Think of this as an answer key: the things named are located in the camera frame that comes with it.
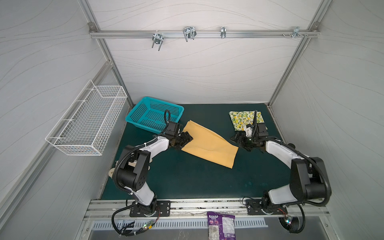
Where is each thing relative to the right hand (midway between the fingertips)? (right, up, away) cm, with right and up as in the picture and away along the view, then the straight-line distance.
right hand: (236, 137), depth 91 cm
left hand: (-27, -1, +2) cm, 27 cm away
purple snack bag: (-14, -37, -24) cm, 46 cm away
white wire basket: (-77, +8, -22) cm, 80 cm away
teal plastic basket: (-58, +15, +24) cm, 64 cm away
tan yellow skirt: (-16, -6, +5) cm, 18 cm away
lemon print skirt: (+9, +12, +19) cm, 24 cm away
